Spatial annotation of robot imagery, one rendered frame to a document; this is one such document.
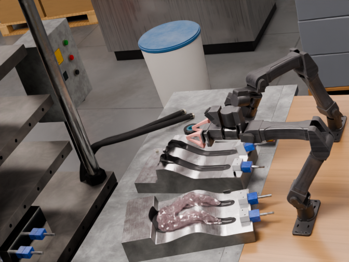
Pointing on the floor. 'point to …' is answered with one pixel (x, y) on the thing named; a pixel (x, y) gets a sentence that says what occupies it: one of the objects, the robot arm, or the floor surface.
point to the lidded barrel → (175, 58)
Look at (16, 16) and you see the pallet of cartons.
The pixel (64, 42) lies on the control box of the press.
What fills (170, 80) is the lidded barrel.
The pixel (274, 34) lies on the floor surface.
